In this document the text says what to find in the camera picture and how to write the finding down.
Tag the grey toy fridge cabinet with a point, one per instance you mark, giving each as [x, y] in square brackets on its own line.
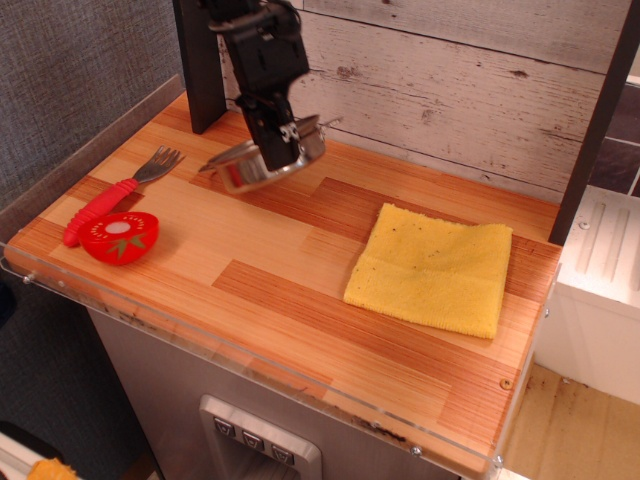
[165, 385]

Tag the yellow towel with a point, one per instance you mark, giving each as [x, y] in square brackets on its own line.
[433, 272]

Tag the stainless steel pot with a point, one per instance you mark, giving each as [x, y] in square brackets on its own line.
[243, 169]

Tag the red toy tomato half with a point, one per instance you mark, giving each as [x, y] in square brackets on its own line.
[120, 238]

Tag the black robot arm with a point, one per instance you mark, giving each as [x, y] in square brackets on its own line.
[265, 46]

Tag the dark right shelf post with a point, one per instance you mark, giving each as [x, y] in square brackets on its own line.
[606, 104]

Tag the red handled metal fork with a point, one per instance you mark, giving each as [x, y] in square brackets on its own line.
[160, 163]

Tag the white toy sink unit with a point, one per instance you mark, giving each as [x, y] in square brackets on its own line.
[590, 329]

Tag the silver dispenser panel with buttons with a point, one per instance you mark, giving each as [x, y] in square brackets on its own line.
[255, 440]

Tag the clear acrylic edge guard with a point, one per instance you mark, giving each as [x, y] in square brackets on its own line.
[443, 397]

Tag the yellow object bottom left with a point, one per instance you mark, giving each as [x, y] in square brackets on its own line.
[51, 469]

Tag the dark shelf post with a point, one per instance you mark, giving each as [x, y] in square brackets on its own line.
[201, 64]
[606, 104]

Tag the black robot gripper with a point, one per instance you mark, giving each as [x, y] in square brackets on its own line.
[265, 46]

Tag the dark left shelf post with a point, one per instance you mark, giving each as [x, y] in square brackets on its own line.
[201, 64]

